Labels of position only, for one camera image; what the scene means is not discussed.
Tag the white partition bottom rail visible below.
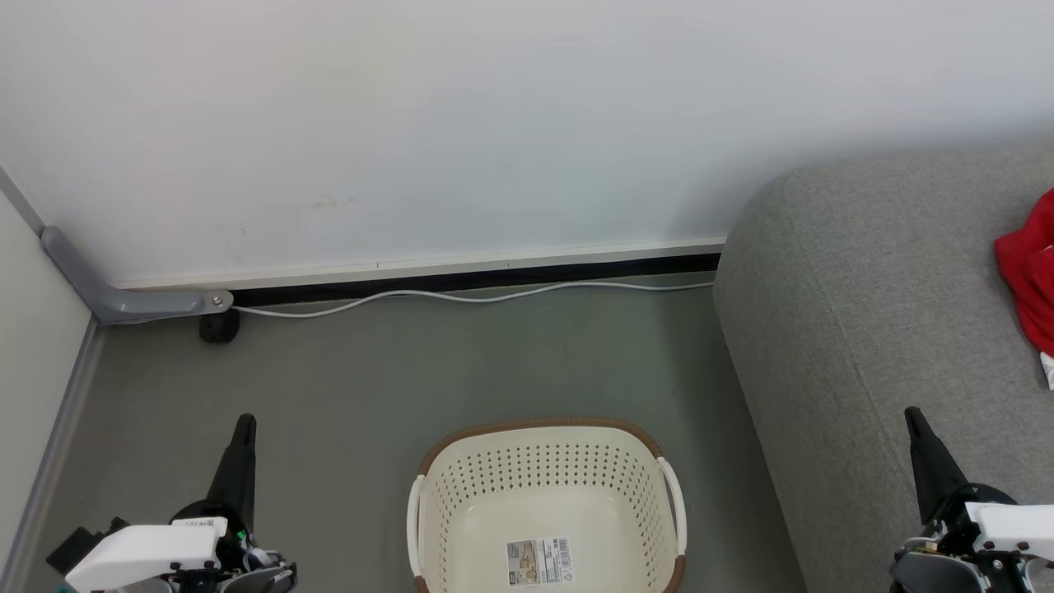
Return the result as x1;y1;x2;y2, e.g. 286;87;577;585
115;237;725;289

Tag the small black caster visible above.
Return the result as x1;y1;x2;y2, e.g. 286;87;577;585
198;311;241;344

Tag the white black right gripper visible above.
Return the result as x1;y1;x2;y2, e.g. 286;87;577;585
905;406;1054;563

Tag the grey floor skirting strip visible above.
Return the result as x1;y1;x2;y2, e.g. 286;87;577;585
0;320;105;593

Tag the cream perforated laundry basket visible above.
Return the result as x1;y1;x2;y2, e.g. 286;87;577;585
406;418;688;593

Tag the white floor cable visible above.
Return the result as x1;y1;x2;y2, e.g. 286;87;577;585
232;281;716;318

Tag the paper label sticker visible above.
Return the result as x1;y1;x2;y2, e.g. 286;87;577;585
506;537;573;587

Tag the grey fabric sofa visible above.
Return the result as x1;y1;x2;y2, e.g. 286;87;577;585
712;148;1054;593

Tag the grey metal partition foot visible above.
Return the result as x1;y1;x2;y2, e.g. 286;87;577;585
41;226;235;324

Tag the red garment with white print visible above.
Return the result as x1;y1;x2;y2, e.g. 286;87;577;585
994;188;1054;285

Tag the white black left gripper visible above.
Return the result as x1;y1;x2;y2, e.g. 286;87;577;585
45;414;258;593

